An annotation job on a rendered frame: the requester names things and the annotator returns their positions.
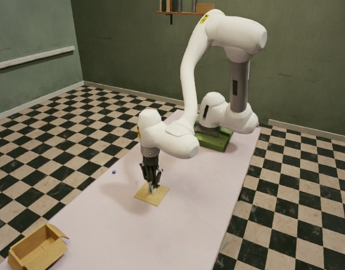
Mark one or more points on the tan square mat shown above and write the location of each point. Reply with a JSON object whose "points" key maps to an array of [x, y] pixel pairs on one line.
{"points": [[153, 199]]}

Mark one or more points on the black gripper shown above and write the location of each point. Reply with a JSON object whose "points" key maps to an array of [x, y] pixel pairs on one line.
{"points": [[149, 166]]}

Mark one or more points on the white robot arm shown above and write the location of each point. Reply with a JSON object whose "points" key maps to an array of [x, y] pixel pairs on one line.
{"points": [[240, 38]]}

